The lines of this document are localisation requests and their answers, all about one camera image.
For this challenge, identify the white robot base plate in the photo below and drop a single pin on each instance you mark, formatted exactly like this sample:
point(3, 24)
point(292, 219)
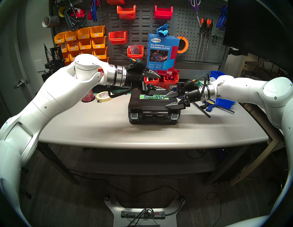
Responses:
point(114, 210)

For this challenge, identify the orange tape roll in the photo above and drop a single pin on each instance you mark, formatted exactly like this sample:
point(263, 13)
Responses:
point(187, 45)

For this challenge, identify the blue cloth in box opening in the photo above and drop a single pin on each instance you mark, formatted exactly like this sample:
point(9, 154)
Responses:
point(162, 29)

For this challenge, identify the red stacked bin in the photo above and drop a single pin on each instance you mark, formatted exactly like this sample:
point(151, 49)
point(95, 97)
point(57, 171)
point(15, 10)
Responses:
point(163, 82)

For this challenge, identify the black metal stand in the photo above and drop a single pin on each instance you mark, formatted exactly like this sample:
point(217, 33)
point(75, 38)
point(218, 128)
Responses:
point(55, 65)

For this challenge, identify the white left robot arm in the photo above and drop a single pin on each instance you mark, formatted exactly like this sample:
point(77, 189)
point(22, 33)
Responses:
point(57, 91)

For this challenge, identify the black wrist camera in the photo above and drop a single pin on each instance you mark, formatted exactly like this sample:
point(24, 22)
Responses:
point(191, 84)
point(137, 65)

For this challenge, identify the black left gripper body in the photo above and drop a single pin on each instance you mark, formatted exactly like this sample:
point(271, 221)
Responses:
point(135, 79)

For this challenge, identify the black C-clamp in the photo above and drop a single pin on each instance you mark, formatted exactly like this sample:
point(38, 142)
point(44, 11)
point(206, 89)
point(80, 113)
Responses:
point(68, 19)

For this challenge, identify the blue spring clamp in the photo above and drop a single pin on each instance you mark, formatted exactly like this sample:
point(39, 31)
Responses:
point(223, 13)

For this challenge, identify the red bench bin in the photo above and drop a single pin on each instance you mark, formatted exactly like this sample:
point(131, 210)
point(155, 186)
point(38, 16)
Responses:
point(152, 80)
point(171, 80)

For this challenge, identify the large blue plastic bin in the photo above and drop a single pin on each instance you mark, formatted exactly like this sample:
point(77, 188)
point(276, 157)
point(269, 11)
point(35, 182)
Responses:
point(216, 74)

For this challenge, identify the dark table leg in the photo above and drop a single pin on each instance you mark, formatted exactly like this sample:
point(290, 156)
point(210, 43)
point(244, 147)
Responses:
point(229, 163)
point(59, 164)

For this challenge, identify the small blue clamp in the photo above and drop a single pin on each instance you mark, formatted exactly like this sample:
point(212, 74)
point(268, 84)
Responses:
point(176, 88)

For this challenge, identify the black monitor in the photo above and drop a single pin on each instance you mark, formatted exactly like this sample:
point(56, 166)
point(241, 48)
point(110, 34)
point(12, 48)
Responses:
point(258, 29)

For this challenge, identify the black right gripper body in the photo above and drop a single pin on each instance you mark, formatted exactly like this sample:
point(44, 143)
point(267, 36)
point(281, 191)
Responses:
point(193, 96)

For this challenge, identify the dark louvered wall panel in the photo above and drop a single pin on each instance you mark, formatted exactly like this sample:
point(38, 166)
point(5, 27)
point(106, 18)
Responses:
point(144, 25)

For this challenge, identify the red wall bin with bag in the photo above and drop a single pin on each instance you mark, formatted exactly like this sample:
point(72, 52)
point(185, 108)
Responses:
point(135, 56)

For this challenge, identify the white light switch plate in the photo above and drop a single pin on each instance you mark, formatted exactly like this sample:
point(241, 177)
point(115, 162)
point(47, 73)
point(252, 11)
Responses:
point(39, 66)

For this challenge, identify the orange-red wall bin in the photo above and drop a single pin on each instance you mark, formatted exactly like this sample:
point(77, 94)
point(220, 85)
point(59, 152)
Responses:
point(126, 14)

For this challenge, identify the orange parts bin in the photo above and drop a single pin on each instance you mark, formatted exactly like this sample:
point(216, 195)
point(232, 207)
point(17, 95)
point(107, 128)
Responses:
point(84, 33)
point(105, 60)
point(60, 37)
point(72, 45)
point(99, 41)
point(85, 43)
point(100, 52)
point(63, 47)
point(97, 31)
point(66, 56)
point(67, 61)
point(71, 35)
point(88, 51)
point(74, 54)

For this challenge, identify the red white tape roll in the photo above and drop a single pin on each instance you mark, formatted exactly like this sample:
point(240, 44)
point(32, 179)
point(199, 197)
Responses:
point(79, 13)

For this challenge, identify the blue cleaning cloths box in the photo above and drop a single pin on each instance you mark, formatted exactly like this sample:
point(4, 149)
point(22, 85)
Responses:
point(160, 43)

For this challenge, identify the yellow tape roll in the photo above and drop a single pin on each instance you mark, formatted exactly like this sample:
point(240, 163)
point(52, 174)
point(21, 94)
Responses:
point(59, 13)

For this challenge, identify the black power strip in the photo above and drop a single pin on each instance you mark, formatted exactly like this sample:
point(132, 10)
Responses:
point(137, 215)

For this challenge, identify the dark round-hole pegboard panel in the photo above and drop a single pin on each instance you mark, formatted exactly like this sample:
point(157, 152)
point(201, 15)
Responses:
point(183, 22)
point(103, 16)

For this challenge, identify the beige masking tape roll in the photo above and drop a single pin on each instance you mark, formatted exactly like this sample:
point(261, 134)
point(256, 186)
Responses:
point(104, 100)

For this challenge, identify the blue red utility cutter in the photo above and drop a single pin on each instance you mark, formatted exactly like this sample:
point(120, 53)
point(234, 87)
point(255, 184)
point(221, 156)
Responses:
point(93, 11)

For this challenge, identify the blue yellow Irwin bar clamp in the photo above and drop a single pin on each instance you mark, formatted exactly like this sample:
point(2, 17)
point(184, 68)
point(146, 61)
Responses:
point(209, 105)

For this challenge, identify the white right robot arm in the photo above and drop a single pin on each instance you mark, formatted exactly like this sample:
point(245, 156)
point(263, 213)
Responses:
point(240, 89)

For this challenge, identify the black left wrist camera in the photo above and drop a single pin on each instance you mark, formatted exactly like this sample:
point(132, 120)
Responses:
point(137, 65)

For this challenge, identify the orange black screwdriver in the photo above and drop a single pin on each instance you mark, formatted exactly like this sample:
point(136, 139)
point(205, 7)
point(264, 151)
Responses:
point(211, 24)
point(202, 22)
point(207, 24)

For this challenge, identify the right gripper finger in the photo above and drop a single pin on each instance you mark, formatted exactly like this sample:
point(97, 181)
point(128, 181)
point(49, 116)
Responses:
point(177, 105)
point(175, 94)

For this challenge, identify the black plastic tool box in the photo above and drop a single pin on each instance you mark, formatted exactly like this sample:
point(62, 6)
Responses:
point(153, 114)

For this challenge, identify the small blue plastic bin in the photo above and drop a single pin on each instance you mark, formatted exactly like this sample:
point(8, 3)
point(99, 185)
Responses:
point(223, 104)

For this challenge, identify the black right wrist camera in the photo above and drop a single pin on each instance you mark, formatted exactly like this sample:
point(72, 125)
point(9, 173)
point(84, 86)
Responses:
point(191, 84)

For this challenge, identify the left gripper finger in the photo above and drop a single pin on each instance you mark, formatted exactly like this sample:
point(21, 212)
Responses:
point(152, 88)
point(151, 73)

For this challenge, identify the grey duct tape roll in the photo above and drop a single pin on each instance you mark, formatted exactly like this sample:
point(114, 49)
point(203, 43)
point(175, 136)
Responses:
point(53, 21)

